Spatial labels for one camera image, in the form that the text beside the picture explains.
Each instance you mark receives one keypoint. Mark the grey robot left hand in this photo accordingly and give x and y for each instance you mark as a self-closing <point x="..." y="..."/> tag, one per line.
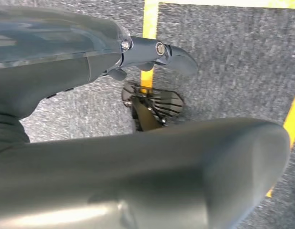
<point x="138" y="177"/>

